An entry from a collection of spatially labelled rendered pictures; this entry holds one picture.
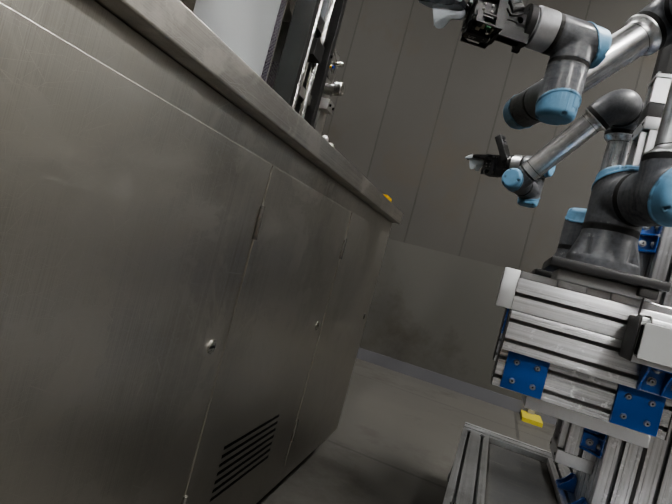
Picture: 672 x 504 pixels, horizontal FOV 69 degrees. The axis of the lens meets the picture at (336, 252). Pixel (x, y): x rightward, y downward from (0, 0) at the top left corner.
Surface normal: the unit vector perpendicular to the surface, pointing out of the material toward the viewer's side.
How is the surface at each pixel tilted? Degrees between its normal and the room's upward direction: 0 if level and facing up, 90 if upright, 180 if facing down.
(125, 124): 90
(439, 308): 90
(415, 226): 90
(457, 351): 90
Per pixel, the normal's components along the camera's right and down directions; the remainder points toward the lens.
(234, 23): -0.29, -0.07
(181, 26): 0.92, 0.25
